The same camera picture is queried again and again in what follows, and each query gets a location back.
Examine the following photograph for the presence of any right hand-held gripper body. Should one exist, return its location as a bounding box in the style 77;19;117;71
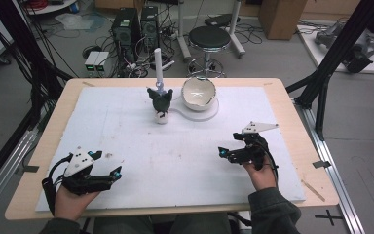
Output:
236;121;280;171

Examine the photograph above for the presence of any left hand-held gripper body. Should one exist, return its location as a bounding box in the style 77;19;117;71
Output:
60;147;108;196

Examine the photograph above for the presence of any dark eared figurine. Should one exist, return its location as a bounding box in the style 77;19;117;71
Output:
146;86;174;126

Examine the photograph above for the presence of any white stand with pole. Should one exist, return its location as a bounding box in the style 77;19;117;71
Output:
145;47;220;123

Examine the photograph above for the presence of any person's right hand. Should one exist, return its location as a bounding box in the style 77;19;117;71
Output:
242;155;278;192

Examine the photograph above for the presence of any person's left hand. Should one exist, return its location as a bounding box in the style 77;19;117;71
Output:
54;186;100;222

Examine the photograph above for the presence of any white foam board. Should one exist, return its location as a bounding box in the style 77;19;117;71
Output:
35;85;307;213

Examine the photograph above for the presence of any white eggshell-shaped bowl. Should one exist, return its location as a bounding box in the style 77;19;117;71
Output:
180;76;218;112

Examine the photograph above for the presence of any thin wooden stick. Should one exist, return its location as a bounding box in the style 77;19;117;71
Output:
301;178;326;203

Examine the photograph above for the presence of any white power supply box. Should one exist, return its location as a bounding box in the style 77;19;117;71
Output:
84;51;100;73
93;51;111;74

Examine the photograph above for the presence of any black round stool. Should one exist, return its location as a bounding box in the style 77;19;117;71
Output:
187;25;233;79

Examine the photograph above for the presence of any white platform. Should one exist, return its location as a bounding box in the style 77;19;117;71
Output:
296;23;374;75

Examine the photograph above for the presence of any black flat pad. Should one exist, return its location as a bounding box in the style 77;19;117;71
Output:
204;14;242;28

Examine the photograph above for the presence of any brown cardboard box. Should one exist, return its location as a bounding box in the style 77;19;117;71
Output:
258;0;308;41

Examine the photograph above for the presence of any black computer tower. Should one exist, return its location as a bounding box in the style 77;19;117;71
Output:
111;7;142;64
139;5;161;51

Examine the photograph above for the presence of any clear plastic sheet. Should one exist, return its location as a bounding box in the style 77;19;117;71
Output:
55;12;107;32

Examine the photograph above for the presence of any grey device on platform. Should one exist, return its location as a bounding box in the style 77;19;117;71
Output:
314;21;374;74

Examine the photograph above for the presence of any round white table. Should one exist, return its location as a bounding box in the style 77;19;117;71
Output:
21;0;79;17

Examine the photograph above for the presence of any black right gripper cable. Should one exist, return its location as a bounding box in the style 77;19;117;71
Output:
258;138;280;190

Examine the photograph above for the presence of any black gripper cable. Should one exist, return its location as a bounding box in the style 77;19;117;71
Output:
41;153;75;216
258;138;280;190

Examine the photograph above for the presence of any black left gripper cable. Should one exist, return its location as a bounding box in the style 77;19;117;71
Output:
41;153;75;216

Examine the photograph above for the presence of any aluminium rail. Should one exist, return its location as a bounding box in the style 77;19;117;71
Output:
0;129;39;223
293;98;366;234

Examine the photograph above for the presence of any tangle of floor cables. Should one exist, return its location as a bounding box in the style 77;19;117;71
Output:
230;21;265;46

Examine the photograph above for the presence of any white metal frame leg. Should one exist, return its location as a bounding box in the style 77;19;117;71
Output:
228;0;246;59
175;0;193;63

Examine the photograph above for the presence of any black metal frame with cables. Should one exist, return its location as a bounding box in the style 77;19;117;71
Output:
0;0;79;133

